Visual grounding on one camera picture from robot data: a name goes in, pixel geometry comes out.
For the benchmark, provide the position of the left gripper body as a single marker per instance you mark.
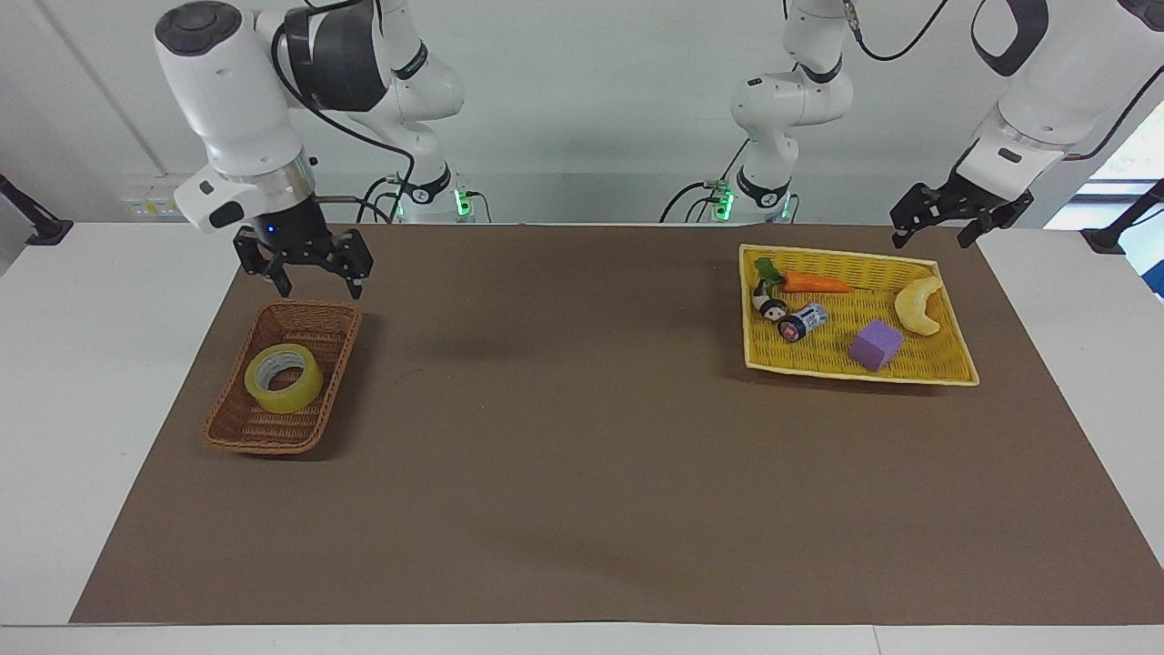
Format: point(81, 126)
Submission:
point(987, 200)

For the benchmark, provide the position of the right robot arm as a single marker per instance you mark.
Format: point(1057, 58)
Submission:
point(236, 100)

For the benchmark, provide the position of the black stand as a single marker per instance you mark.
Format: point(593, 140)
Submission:
point(41, 227)
point(1114, 235)

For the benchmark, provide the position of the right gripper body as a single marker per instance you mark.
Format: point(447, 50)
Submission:
point(291, 232)

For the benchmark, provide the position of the small grey cylinder battery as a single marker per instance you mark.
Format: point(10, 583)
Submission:
point(805, 322)

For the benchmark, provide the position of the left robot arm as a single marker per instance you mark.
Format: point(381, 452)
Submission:
point(1046, 82)

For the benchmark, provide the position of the white wall socket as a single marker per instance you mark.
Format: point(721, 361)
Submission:
point(150, 205)

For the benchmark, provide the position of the brown wicker basket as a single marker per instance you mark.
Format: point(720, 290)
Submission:
point(245, 428)

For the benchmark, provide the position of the window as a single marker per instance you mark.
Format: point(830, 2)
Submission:
point(1132, 159)

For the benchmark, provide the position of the yellow woven basket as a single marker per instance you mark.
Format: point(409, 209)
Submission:
point(837, 350)

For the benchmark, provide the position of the yellow tape roll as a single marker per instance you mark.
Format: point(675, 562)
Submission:
point(305, 391)

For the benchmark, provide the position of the yellow toy banana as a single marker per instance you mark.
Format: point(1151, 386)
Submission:
point(914, 309)

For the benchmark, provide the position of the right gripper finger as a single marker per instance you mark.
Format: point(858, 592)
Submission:
point(264, 259)
point(356, 259)

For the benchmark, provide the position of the small black white figure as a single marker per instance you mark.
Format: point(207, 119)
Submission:
point(771, 305)

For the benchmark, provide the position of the purple foam cube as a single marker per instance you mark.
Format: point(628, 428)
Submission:
point(875, 346)

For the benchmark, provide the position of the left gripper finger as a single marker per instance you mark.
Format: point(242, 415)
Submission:
point(991, 225)
point(914, 214)

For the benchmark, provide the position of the orange toy carrot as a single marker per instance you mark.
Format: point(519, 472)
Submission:
point(814, 283)

